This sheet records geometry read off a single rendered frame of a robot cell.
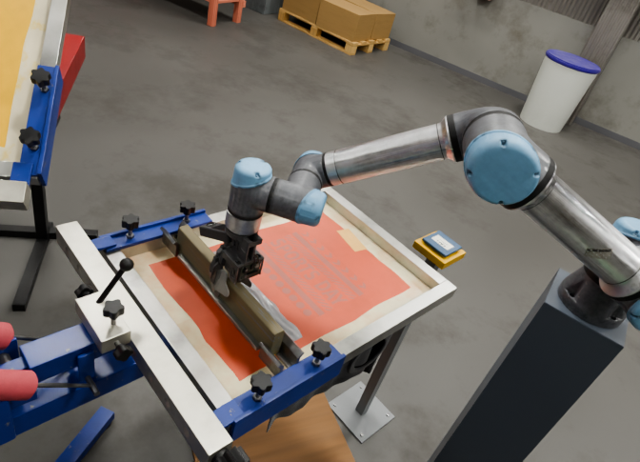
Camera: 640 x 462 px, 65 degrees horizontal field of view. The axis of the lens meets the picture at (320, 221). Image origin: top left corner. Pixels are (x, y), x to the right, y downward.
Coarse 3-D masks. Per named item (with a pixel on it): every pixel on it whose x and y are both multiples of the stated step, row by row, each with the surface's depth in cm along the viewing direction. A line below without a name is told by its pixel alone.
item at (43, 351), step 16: (48, 336) 95; (64, 336) 96; (80, 336) 97; (32, 352) 92; (48, 352) 92; (64, 352) 93; (80, 352) 95; (96, 352) 98; (32, 368) 89; (48, 368) 92; (64, 368) 95
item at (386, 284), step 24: (360, 264) 149; (384, 264) 152; (264, 288) 132; (384, 288) 143; (408, 288) 146; (216, 312) 121; (288, 312) 126; (336, 312) 130; (360, 312) 133; (216, 336) 115; (240, 336) 117; (312, 336) 122; (240, 360) 111
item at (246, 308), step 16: (192, 240) 124; (192, 256) 125; (208, 256) 120; (208, 272) 121; (240, 288) 115; (240, 304) 113; (256, 304) 112; (240, 320) 115; (256, 320) 110; (272, 320) 109; (256, 336) 112; (272, 336) 106; (272, 352) 110
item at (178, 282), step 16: (288, 224) 157; (320, 224) 161; (336, 224) 163; (320, 240) 154; (336, 240) 156; (336, 256) 149; (160, 272) 127; (176, 272) 128; (176, 288) 124; (192, 288) 126; (192, 304) 121; (208, 304) 122
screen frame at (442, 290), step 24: (336, 192) 172; (216, 216) 145; (264, 216) 157; (360, 216) 163; (384, 240) 157; (408, 264) 152; (144, 288) 117; (432, 288) 147; (456, 288) 145; (144, 312) 113; (408, 312) 132; (168, 336) 108; (360, 336) 121; (384, 336) 126; (192, 360) 104; (216, 384) 101; (216, 408) 97
